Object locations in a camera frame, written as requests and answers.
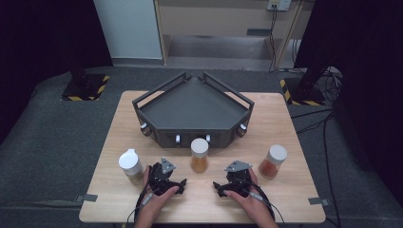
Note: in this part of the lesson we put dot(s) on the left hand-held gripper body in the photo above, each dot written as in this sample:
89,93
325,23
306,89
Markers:
158,179

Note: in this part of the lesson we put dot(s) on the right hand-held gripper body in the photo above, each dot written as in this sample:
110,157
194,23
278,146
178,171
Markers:
237,182

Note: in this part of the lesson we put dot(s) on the brown powder spice jar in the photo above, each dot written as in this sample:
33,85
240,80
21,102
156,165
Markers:
131,166

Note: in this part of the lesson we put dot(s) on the yellow powder spice jar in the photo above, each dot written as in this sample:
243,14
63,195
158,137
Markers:
199,155

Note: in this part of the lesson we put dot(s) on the red powder spice jar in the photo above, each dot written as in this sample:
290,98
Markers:
273,161

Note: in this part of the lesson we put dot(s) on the dark grey corner rack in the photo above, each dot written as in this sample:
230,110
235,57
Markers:
193,107

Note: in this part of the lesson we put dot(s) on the person's left hand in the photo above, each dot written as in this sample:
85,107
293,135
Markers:
160,201

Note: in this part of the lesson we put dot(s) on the person's right hand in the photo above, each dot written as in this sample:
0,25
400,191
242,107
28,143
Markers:
253,205

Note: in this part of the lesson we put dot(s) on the grey tape piece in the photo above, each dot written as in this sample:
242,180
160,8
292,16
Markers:
318,201
87,198

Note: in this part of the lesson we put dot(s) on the black stand with striped base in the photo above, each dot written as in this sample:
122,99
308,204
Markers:
305,91
85,88

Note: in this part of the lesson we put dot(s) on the white panel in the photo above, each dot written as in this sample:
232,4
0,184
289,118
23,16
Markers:
130,28

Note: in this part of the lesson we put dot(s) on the beige wooden cabinet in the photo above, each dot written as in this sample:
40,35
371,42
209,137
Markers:
206,19

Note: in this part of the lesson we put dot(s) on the black curtain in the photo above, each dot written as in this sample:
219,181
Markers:
41,34
370,63

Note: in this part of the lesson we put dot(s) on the white wall socket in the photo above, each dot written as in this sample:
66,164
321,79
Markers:
278,4

